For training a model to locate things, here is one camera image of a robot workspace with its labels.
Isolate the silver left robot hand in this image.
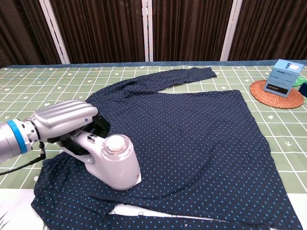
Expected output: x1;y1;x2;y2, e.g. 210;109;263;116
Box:
30;99;111;156

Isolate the navy polka dot shirt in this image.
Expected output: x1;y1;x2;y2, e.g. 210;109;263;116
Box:
31;67;303;230

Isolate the green grid-patterned tablecloth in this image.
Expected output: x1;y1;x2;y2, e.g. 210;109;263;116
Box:
0;64;307;230

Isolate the dark brown curtain panel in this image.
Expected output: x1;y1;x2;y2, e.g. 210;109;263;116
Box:
49;0;146;64
228;0;307;61
0;0;63;68
152;0;234;62

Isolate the round orange woven coaster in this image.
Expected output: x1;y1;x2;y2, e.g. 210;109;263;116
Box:
249;79;304;109

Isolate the light blue carton box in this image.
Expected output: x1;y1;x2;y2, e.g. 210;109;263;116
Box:
263;58;304;99

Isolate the green tissue packet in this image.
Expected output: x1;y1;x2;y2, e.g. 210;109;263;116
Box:
293;76;307;87

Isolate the dark blue floral box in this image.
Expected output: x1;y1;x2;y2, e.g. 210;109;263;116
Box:
298;82;307;98

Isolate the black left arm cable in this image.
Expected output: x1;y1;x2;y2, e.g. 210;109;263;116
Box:
0;140;47;176

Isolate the white screen frame post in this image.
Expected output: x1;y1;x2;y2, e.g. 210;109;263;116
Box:
39;0;71;65
220;0;243;62
142;0;154;62

